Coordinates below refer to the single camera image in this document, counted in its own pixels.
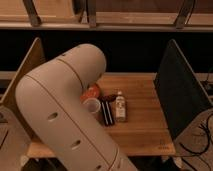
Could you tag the wooden shelf rack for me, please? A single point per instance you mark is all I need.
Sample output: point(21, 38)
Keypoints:
point(120, 15)

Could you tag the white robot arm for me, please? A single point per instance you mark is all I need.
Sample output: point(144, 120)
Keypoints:
point(48, 97)

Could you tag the dark red small object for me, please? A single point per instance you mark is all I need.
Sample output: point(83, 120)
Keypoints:
point(109, 98)

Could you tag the right dark divider panel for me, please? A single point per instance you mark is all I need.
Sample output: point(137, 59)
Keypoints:
point(182, 96)

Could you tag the left wooden divider panel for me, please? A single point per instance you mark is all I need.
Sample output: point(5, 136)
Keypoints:
point(33, 58)

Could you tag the black rectangular case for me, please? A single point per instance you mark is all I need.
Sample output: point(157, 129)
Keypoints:
point(107, 115)

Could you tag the small white bottle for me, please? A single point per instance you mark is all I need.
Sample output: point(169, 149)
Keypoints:
point(120, 107)

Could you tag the red-orange bowl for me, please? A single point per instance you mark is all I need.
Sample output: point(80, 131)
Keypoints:
point(92, 92)

